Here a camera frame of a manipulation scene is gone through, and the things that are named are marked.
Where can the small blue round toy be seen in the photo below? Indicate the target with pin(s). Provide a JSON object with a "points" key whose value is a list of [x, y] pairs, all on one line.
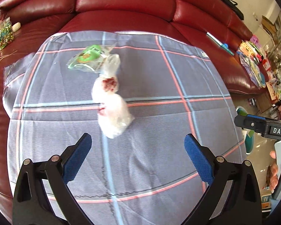
{"points": [[224, 45]]}

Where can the pink purple toy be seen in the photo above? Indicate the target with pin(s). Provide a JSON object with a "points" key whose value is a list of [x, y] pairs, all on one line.
{"points": [[254, 41]]}

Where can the teal plastic bucket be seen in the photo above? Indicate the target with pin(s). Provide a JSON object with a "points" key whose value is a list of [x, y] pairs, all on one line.
{"points": [[249, 145]]}

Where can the dark blue white object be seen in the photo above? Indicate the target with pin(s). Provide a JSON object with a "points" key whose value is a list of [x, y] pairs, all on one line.
{"points": [[252, 101]]}

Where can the cardboard box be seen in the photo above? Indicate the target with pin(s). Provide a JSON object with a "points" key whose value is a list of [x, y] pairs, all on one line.
{"points": [[269, 25]]}

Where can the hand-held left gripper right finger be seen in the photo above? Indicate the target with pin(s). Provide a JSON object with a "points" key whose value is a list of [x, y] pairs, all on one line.
{"points": [[199, 157]]}

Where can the white plastic bag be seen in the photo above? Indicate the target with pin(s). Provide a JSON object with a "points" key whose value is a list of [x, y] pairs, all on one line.
{"points": [[112, 117]]}

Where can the pile of colourful books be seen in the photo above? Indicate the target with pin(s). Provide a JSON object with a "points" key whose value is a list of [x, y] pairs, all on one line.
{"points": [[253, 68]]}

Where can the jar of colourful beads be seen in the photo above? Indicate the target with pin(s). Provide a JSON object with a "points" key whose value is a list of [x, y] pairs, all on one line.
{"points": [[3, 36]]}

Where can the person's right hand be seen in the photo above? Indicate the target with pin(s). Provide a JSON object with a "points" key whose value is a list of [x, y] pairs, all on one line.
{"points": [[274, 175]]}

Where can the small white object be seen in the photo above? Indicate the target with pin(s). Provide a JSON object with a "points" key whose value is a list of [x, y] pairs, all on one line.
{"points": [[16, 27]]}

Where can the red leather sofa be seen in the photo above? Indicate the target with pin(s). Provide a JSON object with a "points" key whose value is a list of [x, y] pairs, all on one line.
{"points": [[119, 2]]}

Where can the thin teal book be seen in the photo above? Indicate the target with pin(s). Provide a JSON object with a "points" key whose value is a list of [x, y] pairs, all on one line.
{"points": [[219, 42]]}

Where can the wooden low table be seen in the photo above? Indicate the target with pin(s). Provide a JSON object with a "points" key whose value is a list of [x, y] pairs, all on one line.
{"points": [[270, 98]]}

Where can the red white box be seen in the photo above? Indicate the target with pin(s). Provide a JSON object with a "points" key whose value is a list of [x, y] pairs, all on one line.
{"points": [[267, 65]]}

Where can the grey plaid cloth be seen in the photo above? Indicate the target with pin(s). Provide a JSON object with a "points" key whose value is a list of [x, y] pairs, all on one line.
{"points": [[154, 121]]}

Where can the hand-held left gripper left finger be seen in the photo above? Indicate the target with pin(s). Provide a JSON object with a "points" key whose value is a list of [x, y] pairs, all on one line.
{"points": [[76, 157]]}

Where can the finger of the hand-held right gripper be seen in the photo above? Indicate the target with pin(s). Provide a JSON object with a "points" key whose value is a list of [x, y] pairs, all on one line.
{"points": [[250, 124]]}

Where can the black bag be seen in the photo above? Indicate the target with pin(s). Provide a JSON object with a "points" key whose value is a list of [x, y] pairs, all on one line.
{"points": [[224, 0]]}

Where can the clear bag with green label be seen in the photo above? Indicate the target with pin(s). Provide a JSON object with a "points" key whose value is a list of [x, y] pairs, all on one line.
{"points": [[84, 56]]}

